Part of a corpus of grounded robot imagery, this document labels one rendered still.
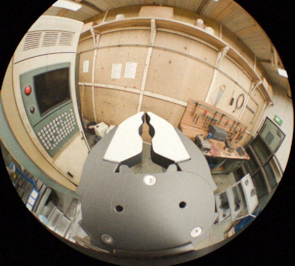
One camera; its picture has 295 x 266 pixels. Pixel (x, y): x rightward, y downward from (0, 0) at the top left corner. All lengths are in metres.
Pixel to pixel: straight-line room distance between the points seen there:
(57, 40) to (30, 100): 0.45
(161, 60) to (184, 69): 0.42
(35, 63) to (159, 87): 1.64
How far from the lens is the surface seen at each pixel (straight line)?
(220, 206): 2.27
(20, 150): 0.34
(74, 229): 1.03
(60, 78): 0.79
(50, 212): 1.27
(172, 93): 1.57
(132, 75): 1.64
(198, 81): 1.64
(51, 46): 0.81
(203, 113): 1.75
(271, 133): 3.70
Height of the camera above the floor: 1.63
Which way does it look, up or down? 31 degrees down
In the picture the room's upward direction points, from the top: 12 degrees clockwise
